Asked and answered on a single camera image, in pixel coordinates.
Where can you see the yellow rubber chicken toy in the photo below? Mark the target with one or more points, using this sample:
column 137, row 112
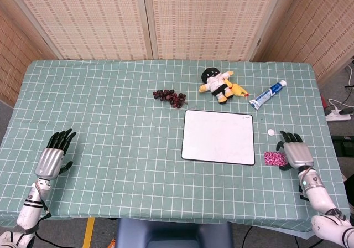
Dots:
column 237, row 89

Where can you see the blue and white toothpaste tube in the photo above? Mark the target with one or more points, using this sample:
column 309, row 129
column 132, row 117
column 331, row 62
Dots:
column 266, row 95

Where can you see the green checkered tablecloth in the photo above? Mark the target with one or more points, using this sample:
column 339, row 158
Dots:
column 138, row 148

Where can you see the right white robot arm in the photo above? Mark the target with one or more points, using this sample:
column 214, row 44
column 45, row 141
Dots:
column 320, row 203

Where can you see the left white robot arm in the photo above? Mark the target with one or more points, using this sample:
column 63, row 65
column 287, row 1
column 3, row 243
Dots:
column 29, row 205

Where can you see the white board with black edge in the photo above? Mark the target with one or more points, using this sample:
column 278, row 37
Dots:
column 218, row 137

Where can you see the white power strip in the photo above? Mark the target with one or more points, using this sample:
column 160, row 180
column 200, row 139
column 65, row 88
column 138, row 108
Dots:
column 337, row 115

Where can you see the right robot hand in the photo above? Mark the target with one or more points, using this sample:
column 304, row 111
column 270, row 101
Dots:
column 297, row 154

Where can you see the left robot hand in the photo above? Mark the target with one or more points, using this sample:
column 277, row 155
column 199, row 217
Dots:
column 51, row 162

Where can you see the small white round disc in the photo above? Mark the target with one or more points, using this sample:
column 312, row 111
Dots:
column 271, row 132

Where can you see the dark red grape bunch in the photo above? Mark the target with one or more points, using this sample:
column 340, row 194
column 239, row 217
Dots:
column 170, row 96

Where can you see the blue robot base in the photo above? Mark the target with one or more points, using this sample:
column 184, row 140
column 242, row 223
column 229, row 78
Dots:
column 174, row 233

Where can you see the plush doll with black head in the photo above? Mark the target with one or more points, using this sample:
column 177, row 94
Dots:
column 217, row 84

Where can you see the woven folding screen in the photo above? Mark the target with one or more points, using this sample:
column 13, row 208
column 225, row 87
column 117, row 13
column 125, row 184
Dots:
column 177, row 18

